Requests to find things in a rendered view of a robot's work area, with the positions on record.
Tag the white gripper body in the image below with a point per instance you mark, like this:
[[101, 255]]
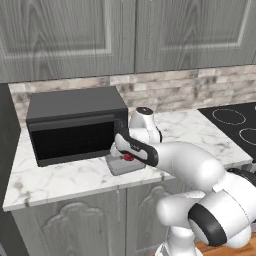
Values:
[[115, 150]]

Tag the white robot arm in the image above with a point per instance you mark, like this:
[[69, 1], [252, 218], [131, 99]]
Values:
[[186, 163]]

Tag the grey tupperware container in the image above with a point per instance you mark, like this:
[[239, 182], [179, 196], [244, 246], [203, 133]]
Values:
[[119, 166]]

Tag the small red object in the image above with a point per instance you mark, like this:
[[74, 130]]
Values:
[[128, 157]]

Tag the black microwave door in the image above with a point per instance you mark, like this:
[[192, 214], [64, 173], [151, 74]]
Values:
[[71, 141]]

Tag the black microwave oven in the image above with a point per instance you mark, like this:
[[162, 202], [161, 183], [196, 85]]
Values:
[[76, 103]]

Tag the grey base cupboard door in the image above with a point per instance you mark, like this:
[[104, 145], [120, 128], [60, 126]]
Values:
[[73, 223], [143, 216]]

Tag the dark grey fridge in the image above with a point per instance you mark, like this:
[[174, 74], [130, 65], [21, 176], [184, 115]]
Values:
[[7, 133]]

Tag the black hob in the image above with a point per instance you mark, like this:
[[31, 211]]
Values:
[[233, 125]]

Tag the grey wall cupboard door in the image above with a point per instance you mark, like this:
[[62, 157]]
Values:
[[66, 36], [196, 33]]

